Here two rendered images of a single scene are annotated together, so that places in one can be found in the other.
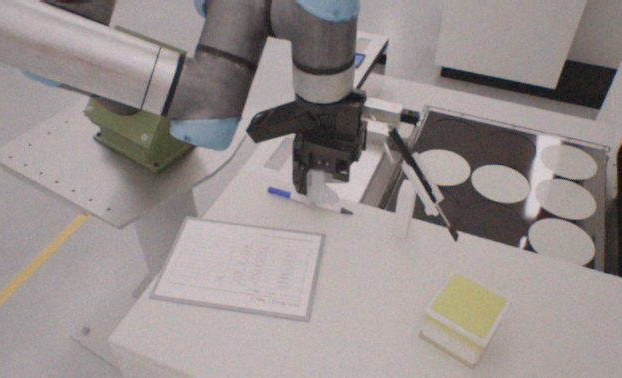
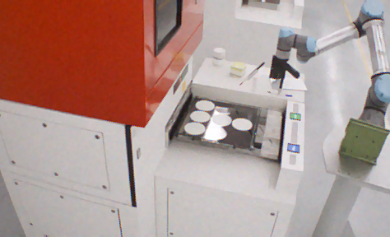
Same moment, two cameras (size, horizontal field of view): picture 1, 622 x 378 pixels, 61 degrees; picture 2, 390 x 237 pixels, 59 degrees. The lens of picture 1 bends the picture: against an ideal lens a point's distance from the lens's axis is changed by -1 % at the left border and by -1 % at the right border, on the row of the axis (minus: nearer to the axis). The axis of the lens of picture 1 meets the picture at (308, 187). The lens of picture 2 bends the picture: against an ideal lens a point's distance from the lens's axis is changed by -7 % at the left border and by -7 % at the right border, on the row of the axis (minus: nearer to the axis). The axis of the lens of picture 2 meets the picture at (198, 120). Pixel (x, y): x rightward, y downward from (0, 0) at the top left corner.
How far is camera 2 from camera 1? 235 cm
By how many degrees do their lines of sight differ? 102
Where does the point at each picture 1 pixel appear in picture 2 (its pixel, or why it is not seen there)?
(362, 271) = (260, 83)
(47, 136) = not seen: outside the picture
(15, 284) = not seen: outside the picture
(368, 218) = (262, 92)
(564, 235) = (203, 106)
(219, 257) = (293, 83)
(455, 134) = (238, 137)
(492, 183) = (224, 119)
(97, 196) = not seen: hidden behind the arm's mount
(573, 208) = (198, 113)
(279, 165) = (294, 105)
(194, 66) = not seen: hidden behind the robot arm
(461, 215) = (234, 110)
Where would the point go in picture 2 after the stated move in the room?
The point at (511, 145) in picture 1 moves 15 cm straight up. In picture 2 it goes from (215, 133) to (218, 107)
